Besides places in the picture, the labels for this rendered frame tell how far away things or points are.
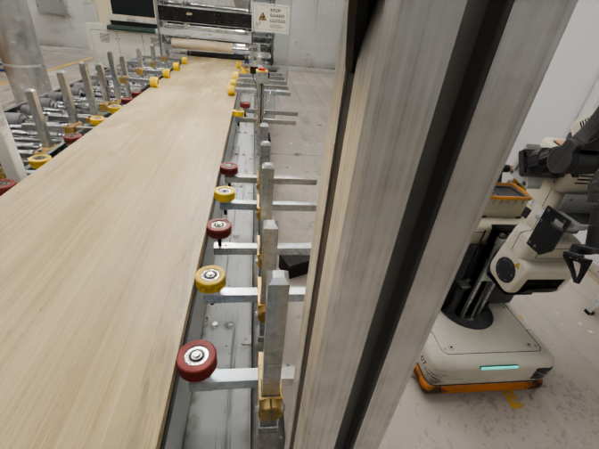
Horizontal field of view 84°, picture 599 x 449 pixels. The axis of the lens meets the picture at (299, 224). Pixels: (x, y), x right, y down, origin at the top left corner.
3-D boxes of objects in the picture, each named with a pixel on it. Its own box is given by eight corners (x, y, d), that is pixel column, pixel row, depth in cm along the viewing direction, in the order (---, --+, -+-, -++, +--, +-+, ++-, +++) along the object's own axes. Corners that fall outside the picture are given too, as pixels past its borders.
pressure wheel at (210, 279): (205, 318, 90) (202, 287, 84) (192, 300, 95) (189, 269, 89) (232, 306, 95) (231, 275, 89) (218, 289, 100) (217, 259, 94)
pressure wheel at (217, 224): (211, 259, 111) (209, 231, 105) (205, 247, 117) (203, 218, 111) (234, 255, 115) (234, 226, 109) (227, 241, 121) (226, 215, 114)
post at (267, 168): (267, 283, 124) (274, 161, 98) (267, 289, 121) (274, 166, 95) (258, 283, 123) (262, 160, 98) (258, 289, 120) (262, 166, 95)
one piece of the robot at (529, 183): (508, 172, 115) (525, 142, 108) (521, 173, 116) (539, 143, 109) (525, 189, 108) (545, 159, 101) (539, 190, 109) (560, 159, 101)
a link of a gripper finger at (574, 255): (605, 287, 86) (611, 251, 84) (580, 287, 85) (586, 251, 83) (580, 279, 92) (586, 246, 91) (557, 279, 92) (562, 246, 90)
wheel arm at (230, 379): (375, 371, 82) (380, 360, 79) (380, 384, 79) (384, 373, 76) (192, 379, 75) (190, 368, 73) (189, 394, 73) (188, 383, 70)
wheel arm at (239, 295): (351, 295, 102) (354, 284, 100) (355, 303, 99) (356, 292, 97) (205, 297, 96) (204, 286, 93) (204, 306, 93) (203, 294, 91)
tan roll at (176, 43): (269, 55, 476) (270, 45, 470) (270, 56, 466) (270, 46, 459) (165, 46, 456) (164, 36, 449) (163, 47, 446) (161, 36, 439)
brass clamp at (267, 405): (280, 363, 81) (282, 350, 78) (284, 420, 70) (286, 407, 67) (255, 364, 80) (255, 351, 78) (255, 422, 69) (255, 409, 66)
